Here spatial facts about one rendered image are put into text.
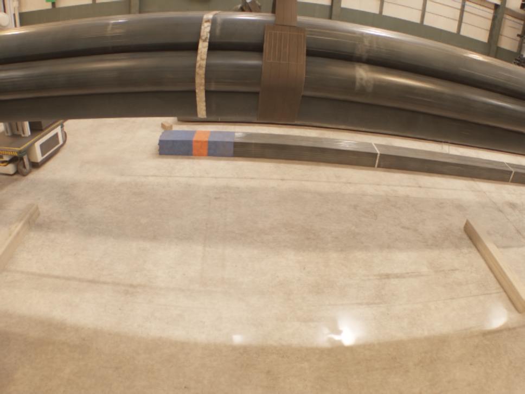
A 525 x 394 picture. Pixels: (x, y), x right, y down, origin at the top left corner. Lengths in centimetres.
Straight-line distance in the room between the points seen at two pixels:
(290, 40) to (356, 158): 238
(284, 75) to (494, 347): 190
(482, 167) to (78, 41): 397
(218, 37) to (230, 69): 15
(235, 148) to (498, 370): 283
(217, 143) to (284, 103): 208
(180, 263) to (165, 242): 23
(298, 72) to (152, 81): 52
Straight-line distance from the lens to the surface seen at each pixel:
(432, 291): 241
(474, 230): 305
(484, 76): 167
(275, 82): 129
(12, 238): 270
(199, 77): 130
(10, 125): 399
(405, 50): 147
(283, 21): 136
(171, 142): 347
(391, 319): 213
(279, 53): 130
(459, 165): 408
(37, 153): 371
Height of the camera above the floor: 153
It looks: 32 degrees down
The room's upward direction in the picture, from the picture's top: 6 degrees clockwise
